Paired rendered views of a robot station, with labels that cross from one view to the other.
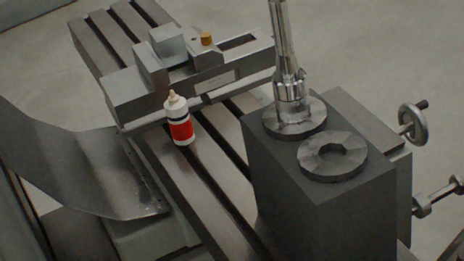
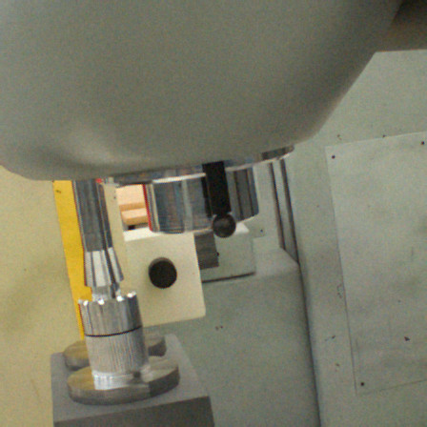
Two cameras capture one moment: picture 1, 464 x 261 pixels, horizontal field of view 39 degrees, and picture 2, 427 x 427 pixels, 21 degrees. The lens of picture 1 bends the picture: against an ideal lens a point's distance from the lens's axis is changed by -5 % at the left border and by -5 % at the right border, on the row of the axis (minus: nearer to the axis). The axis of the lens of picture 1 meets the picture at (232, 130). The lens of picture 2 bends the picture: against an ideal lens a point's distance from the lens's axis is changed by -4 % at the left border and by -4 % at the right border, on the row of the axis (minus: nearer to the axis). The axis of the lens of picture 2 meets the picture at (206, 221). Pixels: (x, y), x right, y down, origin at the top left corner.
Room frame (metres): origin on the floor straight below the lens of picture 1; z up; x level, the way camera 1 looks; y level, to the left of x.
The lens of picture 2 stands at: (1.60, 0.16, 1.35)
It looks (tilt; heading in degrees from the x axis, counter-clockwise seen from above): 8 degrees down; 191
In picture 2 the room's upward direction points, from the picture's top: 9 degrees counter-clockwise
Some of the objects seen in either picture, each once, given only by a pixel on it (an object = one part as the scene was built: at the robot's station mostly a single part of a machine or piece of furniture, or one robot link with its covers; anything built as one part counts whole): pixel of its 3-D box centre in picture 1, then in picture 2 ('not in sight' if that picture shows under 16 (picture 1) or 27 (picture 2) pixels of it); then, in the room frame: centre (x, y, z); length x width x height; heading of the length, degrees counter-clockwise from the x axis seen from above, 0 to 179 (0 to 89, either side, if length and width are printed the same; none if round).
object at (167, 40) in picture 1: (168, 45); not in sight; (1.17, 0.09, 1.03); 0.06 x 0.05 x 0.06; 17
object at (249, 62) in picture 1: (188, 66); not in sight; (1.18, 0.06, 0.97); 0.35 x 0.15 x 0.11; 107
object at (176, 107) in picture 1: (177, 115); not in sight; (1.02, 0.09, 0.97); 0.04 x 0.04 x 0.11
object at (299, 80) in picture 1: (288, 77); (108, 300); (0.76, -0.09, 1.18); 0.05 x 0.05 x 0.01
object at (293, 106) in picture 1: (291, 97); (115, 340); (0.76, -0.09, 1.14); 0.05 x 0.05 x 0.06
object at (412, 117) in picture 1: (402, 130); not in sight; (1.28, -0.41, 0.62); 0.16 x 0.12 x 0.12; 109
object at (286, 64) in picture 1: (283, 38); (93, 222); (0.76, -0.09, 1.24); 0.03 x 0.03 x 0.11
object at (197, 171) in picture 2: not in sight; (193, 157); (1.11, 0.07, 1.31); 0.09 x 0.09 x 0.01
